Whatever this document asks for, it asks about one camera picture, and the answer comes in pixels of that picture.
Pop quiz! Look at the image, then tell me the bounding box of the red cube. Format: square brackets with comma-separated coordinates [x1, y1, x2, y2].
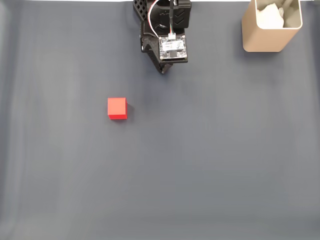
[107, 97, 129, 121]

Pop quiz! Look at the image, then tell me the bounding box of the beige rounded box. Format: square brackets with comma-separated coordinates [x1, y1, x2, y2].
[241, 0, 304, 53]

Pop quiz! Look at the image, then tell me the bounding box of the white crumpled tissue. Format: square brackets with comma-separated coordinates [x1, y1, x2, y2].
[256, 3, 286, 29]

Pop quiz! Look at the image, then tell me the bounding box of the dark grey table mat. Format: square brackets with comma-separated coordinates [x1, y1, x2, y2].
[0, 1, 320, 240]

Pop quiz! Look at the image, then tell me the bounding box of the black camera cable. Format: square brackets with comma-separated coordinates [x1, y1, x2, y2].
[167, 0, 177, 39]

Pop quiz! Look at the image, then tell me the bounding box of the camera circuit board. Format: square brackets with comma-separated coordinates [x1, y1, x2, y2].
[158, 34, 189, 64]

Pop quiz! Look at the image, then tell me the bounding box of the white red servo cable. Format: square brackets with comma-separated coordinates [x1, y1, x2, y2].
[147, 0, 166, 40]

